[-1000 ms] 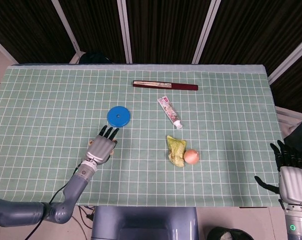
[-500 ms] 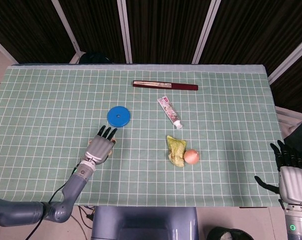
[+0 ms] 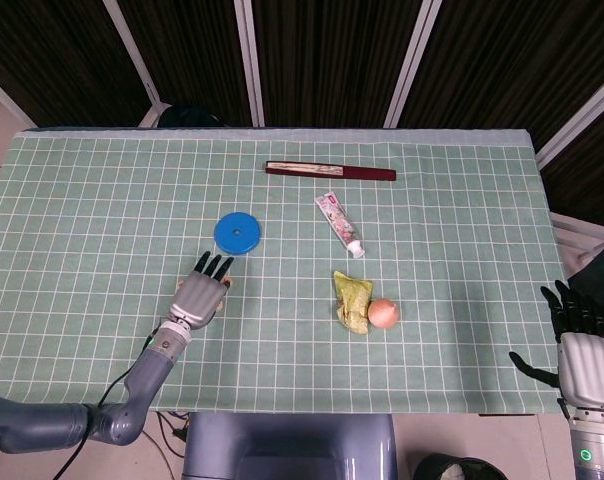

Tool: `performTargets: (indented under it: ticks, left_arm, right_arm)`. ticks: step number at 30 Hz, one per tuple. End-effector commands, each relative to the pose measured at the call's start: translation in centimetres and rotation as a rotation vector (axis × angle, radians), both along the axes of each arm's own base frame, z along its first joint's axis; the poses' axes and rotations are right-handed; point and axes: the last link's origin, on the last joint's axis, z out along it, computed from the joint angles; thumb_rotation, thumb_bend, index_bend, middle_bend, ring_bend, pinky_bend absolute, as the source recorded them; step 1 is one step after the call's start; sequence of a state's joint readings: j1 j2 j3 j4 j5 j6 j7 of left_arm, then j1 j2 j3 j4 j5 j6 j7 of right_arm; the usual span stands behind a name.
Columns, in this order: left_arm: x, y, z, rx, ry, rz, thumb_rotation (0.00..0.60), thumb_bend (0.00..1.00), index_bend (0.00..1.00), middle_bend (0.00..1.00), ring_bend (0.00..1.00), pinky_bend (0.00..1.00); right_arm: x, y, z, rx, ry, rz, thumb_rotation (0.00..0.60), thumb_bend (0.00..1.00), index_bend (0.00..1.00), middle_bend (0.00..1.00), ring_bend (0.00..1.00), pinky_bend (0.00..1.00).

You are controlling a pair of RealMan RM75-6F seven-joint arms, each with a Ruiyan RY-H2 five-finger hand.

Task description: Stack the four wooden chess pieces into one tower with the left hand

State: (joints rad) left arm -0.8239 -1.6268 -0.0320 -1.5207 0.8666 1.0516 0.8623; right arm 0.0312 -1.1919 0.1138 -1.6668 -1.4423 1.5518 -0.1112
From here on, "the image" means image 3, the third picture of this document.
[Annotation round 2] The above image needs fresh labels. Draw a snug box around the white aluminium partition post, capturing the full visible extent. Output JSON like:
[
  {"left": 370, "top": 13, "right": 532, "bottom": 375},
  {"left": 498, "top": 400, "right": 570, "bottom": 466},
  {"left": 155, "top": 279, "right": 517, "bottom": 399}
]
[
  {"left": 534, "top": 64, "right": 604, "bottom": 169},
  {"left": 383, "top": 0, "right": 443, "bottom": 127},
  {"left": 0, "top": 67, "right": 37, "bottom": 130},
  {"left": 233, "top": 0, "right": 266, "bottom": 127},
  {"left": 101, "top": 0, "right": 171, "bottom": 129}
]

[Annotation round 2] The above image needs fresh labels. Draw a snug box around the green grid tablecloth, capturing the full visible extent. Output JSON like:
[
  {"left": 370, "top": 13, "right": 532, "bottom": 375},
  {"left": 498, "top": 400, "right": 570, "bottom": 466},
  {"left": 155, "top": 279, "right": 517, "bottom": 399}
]
[{"left": 0, "top": 128, "right": 568, "bottom": 416}]

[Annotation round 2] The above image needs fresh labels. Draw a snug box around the blue-grey robot torso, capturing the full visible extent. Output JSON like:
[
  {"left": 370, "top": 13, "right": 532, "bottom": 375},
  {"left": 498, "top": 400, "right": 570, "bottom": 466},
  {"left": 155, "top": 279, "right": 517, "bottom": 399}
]
[{"left": 181, "top": 412, "right": 399, "bottom": 480}]

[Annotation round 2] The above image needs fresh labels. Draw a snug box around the white metal rack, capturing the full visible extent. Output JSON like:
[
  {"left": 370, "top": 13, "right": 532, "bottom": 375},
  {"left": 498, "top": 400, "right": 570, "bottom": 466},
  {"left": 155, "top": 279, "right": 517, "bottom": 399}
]
[{"left": 549, "top": 212, "right": 604, "bottom": 281}]

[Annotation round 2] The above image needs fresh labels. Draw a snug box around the black chair back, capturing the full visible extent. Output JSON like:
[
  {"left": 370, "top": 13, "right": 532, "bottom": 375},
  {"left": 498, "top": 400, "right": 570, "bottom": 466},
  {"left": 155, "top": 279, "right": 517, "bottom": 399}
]
[{"left": 156, "top": 103, "right": 228, "bottom": 129}]

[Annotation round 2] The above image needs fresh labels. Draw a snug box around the peach coloured onion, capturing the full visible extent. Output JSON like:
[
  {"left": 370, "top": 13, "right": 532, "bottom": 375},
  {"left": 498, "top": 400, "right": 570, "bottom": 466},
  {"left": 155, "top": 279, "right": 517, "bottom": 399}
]
[{"left": 367, "top": 297, "right": 401, "bottom": 330}]

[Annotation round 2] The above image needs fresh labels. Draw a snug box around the blue round plastic disc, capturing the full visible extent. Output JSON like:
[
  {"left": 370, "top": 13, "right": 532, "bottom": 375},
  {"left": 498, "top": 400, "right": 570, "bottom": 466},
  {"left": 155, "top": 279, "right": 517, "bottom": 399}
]
[{"left": 213, "top": 211, "right": 263, "bottom": 257}]

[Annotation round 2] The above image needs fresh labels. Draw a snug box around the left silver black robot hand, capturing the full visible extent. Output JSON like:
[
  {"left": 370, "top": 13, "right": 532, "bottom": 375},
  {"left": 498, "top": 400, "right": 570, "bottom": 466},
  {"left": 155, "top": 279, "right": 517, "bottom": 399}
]
[{"left": 168, "top": 251, "right": 236, "bottom": 331}]

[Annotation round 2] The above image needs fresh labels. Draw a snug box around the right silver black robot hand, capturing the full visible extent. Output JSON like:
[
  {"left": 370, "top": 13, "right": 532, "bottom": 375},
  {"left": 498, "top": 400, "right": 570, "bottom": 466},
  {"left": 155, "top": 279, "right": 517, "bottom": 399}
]
[{"left": 509, "top": 279, "right": 604, "bottom": 407}]

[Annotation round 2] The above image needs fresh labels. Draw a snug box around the black waste bin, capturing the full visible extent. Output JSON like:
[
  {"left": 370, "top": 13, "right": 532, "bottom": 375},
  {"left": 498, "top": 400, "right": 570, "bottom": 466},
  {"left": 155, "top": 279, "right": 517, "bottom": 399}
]
[{"left": 414, "top": 452, "right": 508, "bottom": 480}]

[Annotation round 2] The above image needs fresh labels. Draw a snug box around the green snack packet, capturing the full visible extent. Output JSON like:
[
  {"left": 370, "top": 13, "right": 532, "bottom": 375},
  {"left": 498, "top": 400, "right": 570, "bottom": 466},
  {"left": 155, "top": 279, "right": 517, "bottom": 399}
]
[{"left": 332, "top": 270, "right": 375, "bottom": 335}]

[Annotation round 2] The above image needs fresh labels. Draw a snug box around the black floor cable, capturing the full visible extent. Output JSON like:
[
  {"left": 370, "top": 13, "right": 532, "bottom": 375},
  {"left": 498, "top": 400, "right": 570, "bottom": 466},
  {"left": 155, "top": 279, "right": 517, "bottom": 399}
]
[{"left": 154, "top": 410, "right": 189, "bottom": 446}]

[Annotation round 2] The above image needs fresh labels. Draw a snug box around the floral toothpaste tube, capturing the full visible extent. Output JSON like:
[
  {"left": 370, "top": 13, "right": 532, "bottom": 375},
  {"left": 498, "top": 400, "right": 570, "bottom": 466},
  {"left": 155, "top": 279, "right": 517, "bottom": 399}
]
[{"left": 314, "top": 193, "right": 367, "bottom": 260}]

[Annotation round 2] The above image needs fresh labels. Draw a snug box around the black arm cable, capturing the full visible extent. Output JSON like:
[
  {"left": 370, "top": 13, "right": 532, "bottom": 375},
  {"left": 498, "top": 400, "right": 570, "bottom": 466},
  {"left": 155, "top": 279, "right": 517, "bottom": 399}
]
[{"left": 49, "top": 327, "right": 161, "bottom": 480}]

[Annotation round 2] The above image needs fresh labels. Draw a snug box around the dark red folded fan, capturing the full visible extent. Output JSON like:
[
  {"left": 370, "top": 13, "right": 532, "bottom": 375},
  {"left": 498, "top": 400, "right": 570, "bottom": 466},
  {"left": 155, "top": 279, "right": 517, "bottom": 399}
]
[{"left": 264, "top": 159, "right": 398, "bottom": 183}]

